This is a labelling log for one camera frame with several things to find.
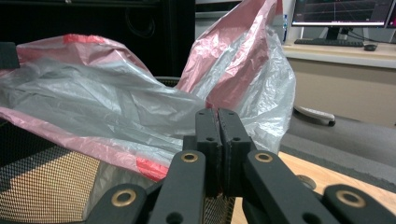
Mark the beige wooden desk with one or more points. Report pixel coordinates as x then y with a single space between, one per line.
342 81

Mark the grey plastic bag red edge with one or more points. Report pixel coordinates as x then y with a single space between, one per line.
93 102

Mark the computer monitor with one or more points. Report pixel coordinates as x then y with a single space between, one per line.
341 12

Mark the black curtain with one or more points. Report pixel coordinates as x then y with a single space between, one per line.
93 18

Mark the white oblong object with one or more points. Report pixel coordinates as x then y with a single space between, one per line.
314 114

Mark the black mesh wastebasket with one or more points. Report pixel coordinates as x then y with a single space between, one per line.
46 180

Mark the black keyboard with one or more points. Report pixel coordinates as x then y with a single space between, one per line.
328 42

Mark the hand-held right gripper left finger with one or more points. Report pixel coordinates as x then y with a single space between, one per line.
211 149

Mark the black computer mouse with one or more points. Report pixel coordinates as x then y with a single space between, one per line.
370 47

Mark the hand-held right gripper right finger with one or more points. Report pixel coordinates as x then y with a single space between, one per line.
233 149

